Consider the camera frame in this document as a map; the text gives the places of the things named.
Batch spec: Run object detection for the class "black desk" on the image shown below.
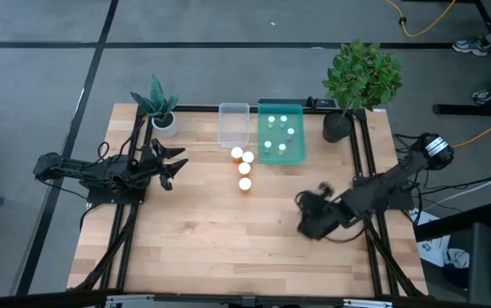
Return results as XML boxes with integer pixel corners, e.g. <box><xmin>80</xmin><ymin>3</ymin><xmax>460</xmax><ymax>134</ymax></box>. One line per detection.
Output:
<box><xmin>414</xmin><ymin>204</ymin><xmax>491</xmax><ymax>308</ymax></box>

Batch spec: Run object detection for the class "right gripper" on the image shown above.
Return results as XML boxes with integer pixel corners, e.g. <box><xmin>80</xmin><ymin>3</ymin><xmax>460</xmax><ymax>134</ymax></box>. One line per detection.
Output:
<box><xmin>294</xmin><ymin>181</ymin><xmax>352</xmax><ymax>241</ymax></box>

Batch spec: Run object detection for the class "yellow power cable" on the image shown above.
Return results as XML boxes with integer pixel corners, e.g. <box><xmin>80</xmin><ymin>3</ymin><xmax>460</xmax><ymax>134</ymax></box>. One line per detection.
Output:
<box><xmin>451</xmin><ymin>107</ymin><xmax>491</xmax><ymax>150</ymax></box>
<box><xmin>383</xmin><ymin>0</ymin><xmax>459</xmax><ymax>39</ymax></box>

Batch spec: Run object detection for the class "green snake plant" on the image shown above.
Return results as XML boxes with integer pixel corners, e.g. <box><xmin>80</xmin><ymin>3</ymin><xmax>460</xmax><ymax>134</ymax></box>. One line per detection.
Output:
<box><xmin>129</xmin><ymin>73</ymin><xmax>180</xmax><ymax>121</ymax></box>

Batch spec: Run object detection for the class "black aluminium rig frame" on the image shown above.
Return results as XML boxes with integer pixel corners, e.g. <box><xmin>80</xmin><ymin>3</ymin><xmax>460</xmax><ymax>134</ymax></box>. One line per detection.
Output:
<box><xmin>0</xmin><ymin>98</ymin><xmax>491</xmax><ymax>308</ymax></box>

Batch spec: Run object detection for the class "black power box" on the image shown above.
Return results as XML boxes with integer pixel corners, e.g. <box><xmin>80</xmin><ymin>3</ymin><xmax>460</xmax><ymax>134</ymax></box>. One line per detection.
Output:
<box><xmin>305</xmin><ymin>96</ymin><xmax>338</xmax><ymax>109</ymax></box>

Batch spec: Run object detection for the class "grey cable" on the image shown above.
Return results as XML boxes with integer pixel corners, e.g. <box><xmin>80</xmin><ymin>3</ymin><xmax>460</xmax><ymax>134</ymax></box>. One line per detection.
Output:
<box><xmin>435</xmin><ymin>164</ymin><xmax>491</xmax><ymax>207</ymax></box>

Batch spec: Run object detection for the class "person's shoe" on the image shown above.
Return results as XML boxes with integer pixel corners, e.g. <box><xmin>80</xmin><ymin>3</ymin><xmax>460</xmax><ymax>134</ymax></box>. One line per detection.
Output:
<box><xmin>451</xmin><ymin>36</ymin><xmax>491</xmax><ymax>57</ymax></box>
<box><xmin>471</xmin><ymin>83</ymin><xmax>491</xmax><ymax>106</ymax></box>

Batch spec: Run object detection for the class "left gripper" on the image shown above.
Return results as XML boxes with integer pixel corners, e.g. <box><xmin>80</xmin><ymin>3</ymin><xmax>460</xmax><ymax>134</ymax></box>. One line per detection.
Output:
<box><xmin>139</xmin><ymin>137</ymin><xmax>190</xmax><ymax>192</ymax></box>

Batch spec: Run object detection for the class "black plant pot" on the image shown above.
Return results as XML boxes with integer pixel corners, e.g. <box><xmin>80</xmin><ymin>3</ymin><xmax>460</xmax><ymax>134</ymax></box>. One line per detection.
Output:
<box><xmin>322</xmin><ymin>110</ymin><xmax>355</xmax><ymax>144</ymax></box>

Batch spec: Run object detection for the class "white crumpled cloth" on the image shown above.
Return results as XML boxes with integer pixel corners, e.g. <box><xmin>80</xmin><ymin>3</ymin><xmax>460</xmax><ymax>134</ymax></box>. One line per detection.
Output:
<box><xmin>443</xmin><ymin>247</ymin><xmax>471</xmax><ymax>270</ymax></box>

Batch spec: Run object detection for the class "white plant pot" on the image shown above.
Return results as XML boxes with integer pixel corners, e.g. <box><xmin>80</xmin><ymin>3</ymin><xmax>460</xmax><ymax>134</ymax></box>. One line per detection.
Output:
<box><xmin>151</xmin><ymin>111</ymin><xmax>180</xmax><ymax>139</ymax></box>

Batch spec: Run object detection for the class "leafy green tree plant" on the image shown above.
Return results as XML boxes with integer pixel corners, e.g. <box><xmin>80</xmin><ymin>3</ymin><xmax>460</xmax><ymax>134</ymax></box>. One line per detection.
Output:
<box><xmin>321</xmin><ymin>38</ymin><xmax>405</xmax><ymax>115</ymax></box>

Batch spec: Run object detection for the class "silver metal bracket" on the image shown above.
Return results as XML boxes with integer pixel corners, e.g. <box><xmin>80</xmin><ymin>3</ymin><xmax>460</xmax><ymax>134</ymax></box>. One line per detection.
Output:
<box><xmin>104</xmin><ymin>293</ymin><xmax>157</xmax><ymax>308</ymax></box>
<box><xmin>342</xmin><ymin>298</ymin><xmax>394</xmax><ymax>308</ymax></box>

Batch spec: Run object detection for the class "white printed paper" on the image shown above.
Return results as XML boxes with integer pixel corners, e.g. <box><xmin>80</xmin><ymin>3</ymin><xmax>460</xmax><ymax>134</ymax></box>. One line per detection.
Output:
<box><xmin>411</xmin><ymin>208</ymin><xmax>452</xmax><ymax>269</ymax></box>

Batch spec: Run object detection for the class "clear plastic bin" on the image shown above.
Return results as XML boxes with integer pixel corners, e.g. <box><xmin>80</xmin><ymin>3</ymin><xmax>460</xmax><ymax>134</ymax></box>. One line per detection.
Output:
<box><xmin>217</xmin><ymin>102</ymin><xmax>251</xmax><ymax>150</ymax></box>

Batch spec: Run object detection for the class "teal plastic bin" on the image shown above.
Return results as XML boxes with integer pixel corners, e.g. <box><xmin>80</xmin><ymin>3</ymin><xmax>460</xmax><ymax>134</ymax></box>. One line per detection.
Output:
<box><xmin>257</xmin><ymin>103</ymin><xmax>308</xmax><ymax>166</ymax></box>

